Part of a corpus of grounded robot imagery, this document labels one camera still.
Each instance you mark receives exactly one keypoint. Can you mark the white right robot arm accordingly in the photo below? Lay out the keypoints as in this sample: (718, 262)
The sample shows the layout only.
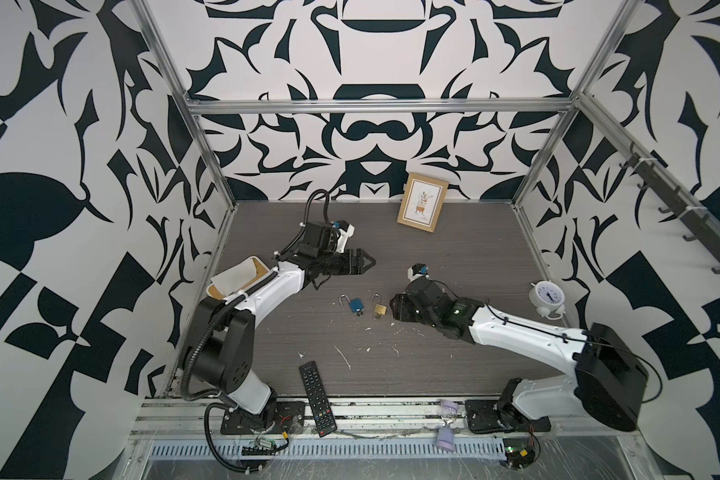
(598, 375)

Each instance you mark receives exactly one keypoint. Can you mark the purple hourglass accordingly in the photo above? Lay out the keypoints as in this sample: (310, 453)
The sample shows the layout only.
(445, 439)

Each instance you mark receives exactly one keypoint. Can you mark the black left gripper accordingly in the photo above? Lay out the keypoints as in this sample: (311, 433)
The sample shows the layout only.
(351, 262)

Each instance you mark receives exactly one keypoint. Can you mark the gold picture frame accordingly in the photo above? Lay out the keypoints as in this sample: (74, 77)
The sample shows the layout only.
(422, 202)

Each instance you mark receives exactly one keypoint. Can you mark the right circuit board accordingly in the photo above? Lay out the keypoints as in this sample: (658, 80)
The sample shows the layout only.
(520, 453)

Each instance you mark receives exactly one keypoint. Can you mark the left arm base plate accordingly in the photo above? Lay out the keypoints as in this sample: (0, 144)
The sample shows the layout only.
(276, 417)

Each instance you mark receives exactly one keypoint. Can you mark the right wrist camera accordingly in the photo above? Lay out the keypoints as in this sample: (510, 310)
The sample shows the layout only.
(417, 271)

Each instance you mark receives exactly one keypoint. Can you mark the brass padlock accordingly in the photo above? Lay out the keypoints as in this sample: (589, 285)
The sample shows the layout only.
(379, 308)

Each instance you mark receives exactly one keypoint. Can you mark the grey wall hook rack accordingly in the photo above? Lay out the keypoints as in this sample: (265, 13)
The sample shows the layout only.
(677, 201)

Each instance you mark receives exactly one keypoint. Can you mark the blue padlock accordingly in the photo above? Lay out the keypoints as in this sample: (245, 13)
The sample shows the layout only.
(355, 305)

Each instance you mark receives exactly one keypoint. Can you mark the white alarm clock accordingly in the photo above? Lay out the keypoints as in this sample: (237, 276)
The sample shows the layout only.
(548, 299)

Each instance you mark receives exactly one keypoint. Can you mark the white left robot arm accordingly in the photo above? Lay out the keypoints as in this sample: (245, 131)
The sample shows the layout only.
(217, 356)

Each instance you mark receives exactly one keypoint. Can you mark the black remote control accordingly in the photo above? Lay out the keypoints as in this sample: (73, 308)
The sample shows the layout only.
(321, 408)

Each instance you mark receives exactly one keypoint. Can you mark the white slotted cable duct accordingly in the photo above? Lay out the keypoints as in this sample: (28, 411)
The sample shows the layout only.
(492, 449)

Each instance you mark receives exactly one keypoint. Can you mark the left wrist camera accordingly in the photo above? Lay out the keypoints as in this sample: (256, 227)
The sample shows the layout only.
(344, 231)

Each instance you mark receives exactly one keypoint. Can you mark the left circuit board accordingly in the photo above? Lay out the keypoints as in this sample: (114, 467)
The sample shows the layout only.
(265, 447)

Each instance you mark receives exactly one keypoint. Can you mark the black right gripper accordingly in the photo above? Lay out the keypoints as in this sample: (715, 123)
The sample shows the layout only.
(400, 310)

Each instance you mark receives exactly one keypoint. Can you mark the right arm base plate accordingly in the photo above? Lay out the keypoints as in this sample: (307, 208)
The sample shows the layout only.
(492, 416)

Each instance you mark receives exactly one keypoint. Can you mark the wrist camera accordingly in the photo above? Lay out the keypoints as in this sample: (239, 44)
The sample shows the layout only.
(417, 271)
(344, 231)

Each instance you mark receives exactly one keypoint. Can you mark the circuit board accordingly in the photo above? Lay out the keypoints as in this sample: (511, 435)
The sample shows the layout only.
(520, 453)
(265, 447)

